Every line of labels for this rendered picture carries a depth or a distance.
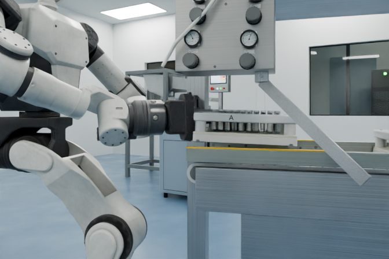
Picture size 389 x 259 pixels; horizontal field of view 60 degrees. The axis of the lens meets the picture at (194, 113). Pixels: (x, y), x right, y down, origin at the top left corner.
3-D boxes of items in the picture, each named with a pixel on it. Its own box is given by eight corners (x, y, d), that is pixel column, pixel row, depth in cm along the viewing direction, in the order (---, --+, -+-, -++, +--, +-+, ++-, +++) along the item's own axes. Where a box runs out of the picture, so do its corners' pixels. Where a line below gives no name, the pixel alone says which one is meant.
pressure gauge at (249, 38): (239, 47, 71) (239, 30, 71) (240, 48, 72) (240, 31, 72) (257, 47, 70) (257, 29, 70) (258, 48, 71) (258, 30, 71)
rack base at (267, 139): (289, 137, 101) (289, 130, 101) (297, 146, 77) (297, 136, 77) (208, 134, 106) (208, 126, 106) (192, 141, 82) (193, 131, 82)
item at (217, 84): (208, 126, 374) (208, 70, 374) (212, 126, 383) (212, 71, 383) (227, 126, 363) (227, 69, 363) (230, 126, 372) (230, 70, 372)
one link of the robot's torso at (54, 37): (-61, 114, 93) (-60, -16, 92) (25, 113, 126) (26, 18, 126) (34, 115, 86) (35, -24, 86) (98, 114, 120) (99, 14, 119)
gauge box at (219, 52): (174, 71, 76) (174, -17, 76) (187, 76, 86) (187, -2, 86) (274, 69, 70) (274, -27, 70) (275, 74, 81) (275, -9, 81)
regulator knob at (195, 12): (187, 22, 73) (187, 2, 73) (191, 25, 75) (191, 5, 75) (203, 21, 72) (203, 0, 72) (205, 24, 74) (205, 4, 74)
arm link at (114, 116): (144, 92, 83) (96, 92, 80) (151, 122, 76) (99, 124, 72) (139, 124, 91) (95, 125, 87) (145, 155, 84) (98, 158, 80)
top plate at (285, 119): (289, 121, 101) (290, 114, 101) (297, 124, 77) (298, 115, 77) (209, 118, 106) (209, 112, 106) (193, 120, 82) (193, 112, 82)
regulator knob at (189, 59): (181, 67, 73) (181, 47, 73) (184, 69, 75) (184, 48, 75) (196, 67, 72) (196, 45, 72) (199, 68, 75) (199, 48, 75)
